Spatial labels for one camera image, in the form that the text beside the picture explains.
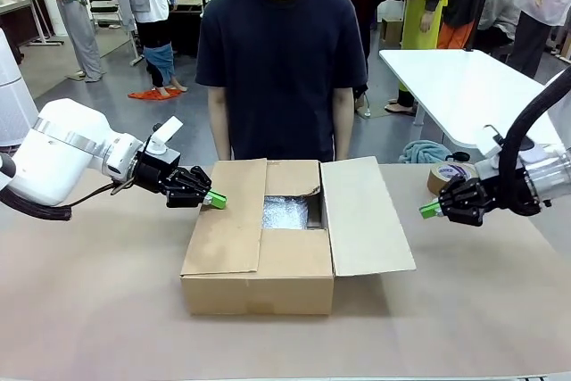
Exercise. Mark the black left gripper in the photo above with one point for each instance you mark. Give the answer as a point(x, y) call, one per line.
point(156, 173)

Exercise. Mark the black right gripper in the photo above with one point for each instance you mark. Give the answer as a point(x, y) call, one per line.
point(490, 196)

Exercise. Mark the brown cardboard box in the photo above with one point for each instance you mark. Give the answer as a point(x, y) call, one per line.
point(267, 283)

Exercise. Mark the person's left forearm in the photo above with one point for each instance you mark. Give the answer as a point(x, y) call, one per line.
point(343, 122)

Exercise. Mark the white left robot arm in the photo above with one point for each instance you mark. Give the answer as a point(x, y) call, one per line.
point(62, 153)

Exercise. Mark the person's right forearm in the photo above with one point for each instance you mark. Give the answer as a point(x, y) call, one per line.
point(220, 122)

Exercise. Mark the brown packing tape roll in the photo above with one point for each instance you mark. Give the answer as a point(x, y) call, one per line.
point(448, 178)

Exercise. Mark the teal towel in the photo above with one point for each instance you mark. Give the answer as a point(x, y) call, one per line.
point(421, 152)

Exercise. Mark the orange cloth on floor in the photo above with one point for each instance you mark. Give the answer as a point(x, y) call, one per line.
point(154, 94)

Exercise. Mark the white side table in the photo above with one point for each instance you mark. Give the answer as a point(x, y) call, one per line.
point(464, 91)

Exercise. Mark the person in black t-shirt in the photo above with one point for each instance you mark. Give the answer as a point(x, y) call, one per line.
point(281, 64)

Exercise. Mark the small cardboard box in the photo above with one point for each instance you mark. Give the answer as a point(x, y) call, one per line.
point(392, 30)

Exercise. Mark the figure in yellow skirt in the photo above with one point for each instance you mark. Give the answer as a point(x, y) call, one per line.
point(419, 19)

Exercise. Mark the seated person in grey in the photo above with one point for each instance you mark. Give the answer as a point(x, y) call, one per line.
point(497, 15)

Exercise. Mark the white air purifier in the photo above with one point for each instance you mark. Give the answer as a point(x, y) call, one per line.
point(13, 100)

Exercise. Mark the black office chair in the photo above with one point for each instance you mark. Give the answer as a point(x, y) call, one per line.
point(105, 2)

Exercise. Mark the mannequin yellow top grey trousers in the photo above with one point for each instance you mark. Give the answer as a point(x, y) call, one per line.
point(76, 10)

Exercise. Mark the white wooden table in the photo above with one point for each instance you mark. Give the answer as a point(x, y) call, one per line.
point(22, 2)

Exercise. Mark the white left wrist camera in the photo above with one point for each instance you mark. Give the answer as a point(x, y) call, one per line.
point(165, 133)

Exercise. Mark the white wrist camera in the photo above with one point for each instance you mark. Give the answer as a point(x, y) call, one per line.
point(165, 133)
point(490, 142)

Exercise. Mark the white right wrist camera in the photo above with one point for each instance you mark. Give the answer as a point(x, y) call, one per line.
point(490, 142)

